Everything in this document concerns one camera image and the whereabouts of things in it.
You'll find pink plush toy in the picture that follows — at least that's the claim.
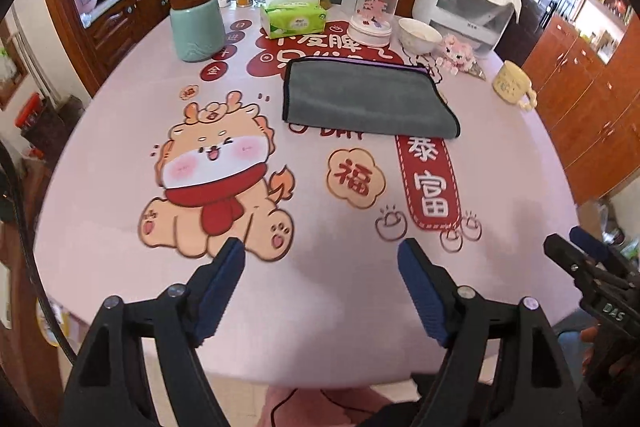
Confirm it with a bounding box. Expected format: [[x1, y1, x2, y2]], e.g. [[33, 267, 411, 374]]
[[436, 34, 475, 75]]

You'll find white ceramic bowl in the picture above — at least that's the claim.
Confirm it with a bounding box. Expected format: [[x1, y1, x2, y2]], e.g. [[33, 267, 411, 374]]
[[397, 17, 442, 55]]

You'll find person's right hand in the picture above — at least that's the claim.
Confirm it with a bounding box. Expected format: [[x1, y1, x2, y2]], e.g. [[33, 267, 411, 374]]
[[579, 325, 639, 390]]

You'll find teal cylindrical canister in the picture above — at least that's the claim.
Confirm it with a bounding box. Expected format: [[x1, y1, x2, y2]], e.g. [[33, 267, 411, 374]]
[[169, 0, 226, 63]]

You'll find grey folded towel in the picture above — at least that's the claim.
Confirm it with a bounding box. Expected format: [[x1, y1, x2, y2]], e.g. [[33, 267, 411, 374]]
[[282, 56, 461, 140]]

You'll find wooden cabinet right side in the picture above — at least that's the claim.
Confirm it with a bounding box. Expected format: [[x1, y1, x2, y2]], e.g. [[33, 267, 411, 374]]
[[523, 0, 639, 205]]

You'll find green tissue pack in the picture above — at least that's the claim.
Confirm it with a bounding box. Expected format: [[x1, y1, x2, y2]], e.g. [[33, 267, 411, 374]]
[[260, 0, 326, 40]]

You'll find glass dome pink figurine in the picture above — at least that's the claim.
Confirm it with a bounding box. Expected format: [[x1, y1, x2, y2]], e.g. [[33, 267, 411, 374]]
[[347, 0, 398, 48]]

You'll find pink printed tablecloth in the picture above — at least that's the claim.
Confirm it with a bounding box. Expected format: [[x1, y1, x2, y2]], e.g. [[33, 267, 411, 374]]
[[35, 9, 578, 387]]

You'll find yellow beaded-handle mug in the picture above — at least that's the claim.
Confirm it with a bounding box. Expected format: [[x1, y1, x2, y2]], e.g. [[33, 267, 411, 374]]
[[492, 61, 537, 112]]

